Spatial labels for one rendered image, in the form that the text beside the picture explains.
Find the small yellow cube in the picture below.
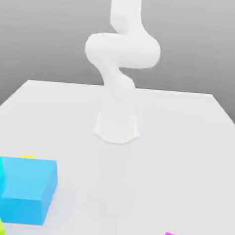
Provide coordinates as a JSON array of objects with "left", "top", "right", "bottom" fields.
[{"left": 18, "top": 154, "right": 37, "bottom": 160}]

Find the large blue box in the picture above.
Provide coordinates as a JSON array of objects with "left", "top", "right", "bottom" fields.
[{"left": 0, "top": 156, "right": 60, "bottom": 228}]

